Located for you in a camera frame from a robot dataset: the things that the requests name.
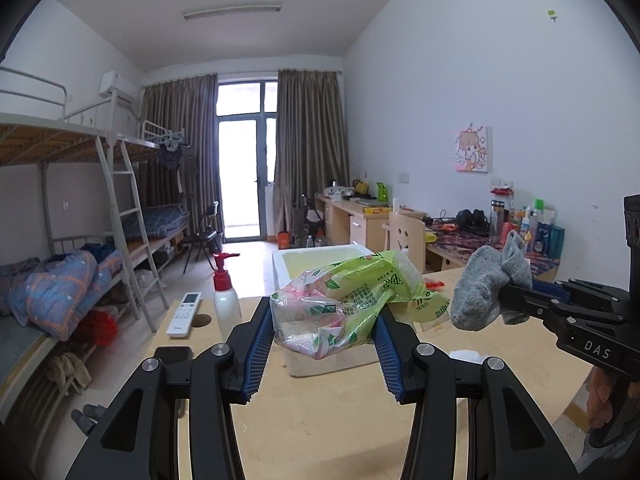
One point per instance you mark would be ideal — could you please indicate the black headphones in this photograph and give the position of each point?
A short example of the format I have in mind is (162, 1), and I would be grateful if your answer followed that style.
(470, 220)

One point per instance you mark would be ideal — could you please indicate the grey bunk bed ladder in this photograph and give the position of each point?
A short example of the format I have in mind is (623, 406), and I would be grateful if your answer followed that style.
(130, 210)

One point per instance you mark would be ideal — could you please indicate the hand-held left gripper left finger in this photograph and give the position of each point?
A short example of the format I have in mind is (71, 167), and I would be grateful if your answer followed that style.
(255, 355)

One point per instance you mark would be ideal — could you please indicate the red bag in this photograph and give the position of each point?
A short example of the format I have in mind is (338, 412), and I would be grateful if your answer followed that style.
(97, 327)

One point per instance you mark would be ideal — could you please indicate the floral green plastic packet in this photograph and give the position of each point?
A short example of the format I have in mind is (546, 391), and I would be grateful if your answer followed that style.
(340, 300)

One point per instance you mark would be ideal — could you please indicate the ceiling tube light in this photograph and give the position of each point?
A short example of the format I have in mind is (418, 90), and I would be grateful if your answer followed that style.
(232, 11)

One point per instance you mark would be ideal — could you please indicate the white wall socket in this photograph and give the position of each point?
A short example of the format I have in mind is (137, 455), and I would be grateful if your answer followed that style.
(500, 182)
(403, 178)

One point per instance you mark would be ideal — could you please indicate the white lotion pump bottle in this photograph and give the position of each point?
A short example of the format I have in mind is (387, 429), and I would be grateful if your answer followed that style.
(226, 305)

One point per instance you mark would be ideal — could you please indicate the green wall hook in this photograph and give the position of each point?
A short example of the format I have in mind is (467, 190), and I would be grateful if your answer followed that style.
(551, 14)

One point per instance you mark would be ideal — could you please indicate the desk with printed cover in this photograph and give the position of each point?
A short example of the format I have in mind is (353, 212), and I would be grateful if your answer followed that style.
(450, 247)

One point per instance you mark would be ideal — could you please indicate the black phone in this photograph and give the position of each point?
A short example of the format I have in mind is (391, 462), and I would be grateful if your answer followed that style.
(172, 355)

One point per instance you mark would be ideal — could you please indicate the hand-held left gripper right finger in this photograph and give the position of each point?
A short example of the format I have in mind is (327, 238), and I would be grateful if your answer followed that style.
(387, 355)

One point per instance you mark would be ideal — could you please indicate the wooden chair with smiley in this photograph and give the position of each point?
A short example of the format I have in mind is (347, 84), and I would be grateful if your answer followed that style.
(407, 240)

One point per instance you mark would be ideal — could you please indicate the beige cloth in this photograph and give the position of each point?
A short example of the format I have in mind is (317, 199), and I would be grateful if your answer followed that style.
(67, 370)

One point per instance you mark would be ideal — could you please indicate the blue star-print quilt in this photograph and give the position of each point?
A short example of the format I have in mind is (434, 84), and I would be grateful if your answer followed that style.
(60, 285)

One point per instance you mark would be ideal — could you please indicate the grey sock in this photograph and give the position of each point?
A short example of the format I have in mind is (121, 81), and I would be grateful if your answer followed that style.
(480, 285)

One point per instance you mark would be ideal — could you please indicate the pink cartoon wall poster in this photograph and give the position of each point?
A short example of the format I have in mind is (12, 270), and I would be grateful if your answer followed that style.
(472, 147)

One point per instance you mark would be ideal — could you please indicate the brown curtain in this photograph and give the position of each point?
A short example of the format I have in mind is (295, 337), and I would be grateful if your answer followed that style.
(190, 125)
(310, 150)

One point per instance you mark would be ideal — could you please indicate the red snack packet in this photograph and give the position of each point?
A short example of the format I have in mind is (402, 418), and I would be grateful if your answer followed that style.
(435, 285)

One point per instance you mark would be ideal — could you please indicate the dark hanging clothes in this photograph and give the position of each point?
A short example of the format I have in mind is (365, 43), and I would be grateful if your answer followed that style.
(172, 160)

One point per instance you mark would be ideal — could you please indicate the white tissue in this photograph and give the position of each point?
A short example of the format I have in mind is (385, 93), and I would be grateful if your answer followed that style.
(470, 356)

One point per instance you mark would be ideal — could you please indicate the grey metal bunk bed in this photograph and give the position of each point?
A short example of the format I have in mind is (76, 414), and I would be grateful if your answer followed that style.
(150, 135)
(45, 140)

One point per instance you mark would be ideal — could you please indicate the glass balcony door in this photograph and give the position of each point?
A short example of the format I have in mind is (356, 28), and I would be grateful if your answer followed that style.
(245, 170)

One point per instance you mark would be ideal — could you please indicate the person's right hand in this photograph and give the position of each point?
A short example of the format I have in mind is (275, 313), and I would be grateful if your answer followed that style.
(600, 400)

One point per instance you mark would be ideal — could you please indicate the group of toiletry bottles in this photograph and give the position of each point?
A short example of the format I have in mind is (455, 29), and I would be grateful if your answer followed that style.
(545, 237)

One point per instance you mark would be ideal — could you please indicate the blue plaid mattress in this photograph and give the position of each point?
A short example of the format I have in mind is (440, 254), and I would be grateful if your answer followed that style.
(160, 220)

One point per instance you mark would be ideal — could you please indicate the wooden desk with drawers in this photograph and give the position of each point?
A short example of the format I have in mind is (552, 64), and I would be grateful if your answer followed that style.
(360, 220)

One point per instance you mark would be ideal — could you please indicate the white foam box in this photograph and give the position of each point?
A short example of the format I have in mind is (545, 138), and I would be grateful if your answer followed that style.
(325, 355)

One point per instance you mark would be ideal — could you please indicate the white remote control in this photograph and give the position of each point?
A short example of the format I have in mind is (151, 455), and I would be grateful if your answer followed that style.
(184, 315)

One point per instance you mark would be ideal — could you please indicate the black folding chair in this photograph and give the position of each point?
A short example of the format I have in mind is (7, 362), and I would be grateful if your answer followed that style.
(205, 237)

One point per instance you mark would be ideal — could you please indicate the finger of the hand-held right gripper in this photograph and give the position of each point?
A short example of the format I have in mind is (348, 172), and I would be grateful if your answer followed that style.
(530, 300)
(550, 287)

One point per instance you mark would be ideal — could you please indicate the orange jug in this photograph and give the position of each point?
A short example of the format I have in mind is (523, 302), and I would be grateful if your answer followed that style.
(284, 240)

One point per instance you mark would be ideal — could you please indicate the white air conditioner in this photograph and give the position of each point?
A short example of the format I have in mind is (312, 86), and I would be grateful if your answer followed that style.
(116, 87)

